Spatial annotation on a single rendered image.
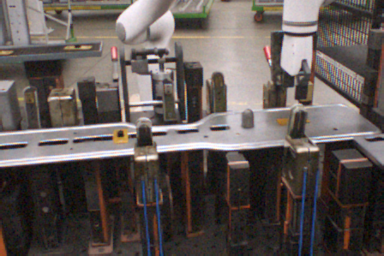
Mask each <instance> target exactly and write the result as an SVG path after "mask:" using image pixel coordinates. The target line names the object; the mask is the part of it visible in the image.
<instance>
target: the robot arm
mask: <svg viewBox="0 0 384 256"><path fill-rule="evenodd" d="M333 1H334V0H284V15H283V25H282V30H284V35H285V36H284V38H283V47H282V52H281V67H282V68H283V88H287V87H295V100H301V99H306V98H307V92H308V86H309V81H310V77H311V60H312V36H313V35H315V31H316V30H317V21H318V13H319V8H320V7H322V6H326V5H328V4H330V3H332V2H333ZM175 2H176V0H138V1H136V2H135V3H133V4H132V5H131V6H130V7H129V8H128V9H126V10H125V11H124V12H123V13H122V14H121V15H120V17H118V18H119V19H117V24H116V33H117V36H118V38H119V40H121V42H122V43H125V44H126V45H138V44H140V43H145V42H147V44H146V45H145V46H144V48H146V49H154V47H157V49H164V48H165V47H166V46H168V44H169V43H170V40H171V36H172V34H173V31H174V26H175V24H174V20H173V15H172V14H171V12H170V8H171V7H172V6H173V4H174V3H175ZM156 69H159V65H158V64H148V72H139V73H136V80H137V85H138V88H139V96H140V100H141V102H142V101H153V92H152V83H151V77H150V71H151V70H152V71H154V70H156ZM301 71H303V72H302V73H298V72H301ZM295 76H296V79H297V84H296V85H295ZM299 76H303V77H302V79H301V80H300V78H299Z"/></svg>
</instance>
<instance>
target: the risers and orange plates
mask: <svg viewBox="0 0 384 256"><path fill-rule="evenodd" d="M225 156H226V152H220V151H216V163H215V168H216V203H215V213H216V217H217V219H218V220H219V225H221V224H226V223H228V202H227V200H226V197H225V174H226V167H225ZM160 187H161V192H162V200H163V205H160V210H161V221H162V229H163V234H164V242H170V241H175V234H174V223H173V202H172V196H171V187H170V180H169V176H166V175H165V169H160ZM0 229H1V231H2V234H3V241H4V246H5V249H6V254H7V256H27V255H28V250H29V248H30V246H31V242H32V240H33V235H34V233H33V225H32V224H31V220H30V217H29V210H28V208H27V200H26V198H25V196H24V193H23V186H22V185H11V186H9V184H8V182H3V184H2V182H1V176H0Z"/></svg>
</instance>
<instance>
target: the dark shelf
mask: <svg viewBox="0 0 384 256"><path fill-rule="evenodd" d="M316 50H317V53H316V55H317V56H318V57H320V58H321V59H323V60H325V61H327V62H328V63H331V64H332V65H333V66H334V67H337V68H339V69H340V70H341V71H343V72H344V73H346V74H348V75H349V76H350V77H351V78H353V79H355V80H357V81H358V82H361V83H362V84H363V77H364V74H363V69H364V68H370V67H368V66H367V65H366V57H367V53H368V45H339V46H330V47H317V49H316Z"/></svg>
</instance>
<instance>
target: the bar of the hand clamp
mask: <svg viewBox="0 0 384 256"><path fill-rule="evenodd" d="M284 36H285V35H284V31H283V30H279V31H271V80H272V82H273V92H274V91H275V76H280V82H281V83H282V85H281V87H280V90H281V91H284V90H285V89H284V88H283V68H282V67H281V52H282V47H283V38H284Z"/></svg>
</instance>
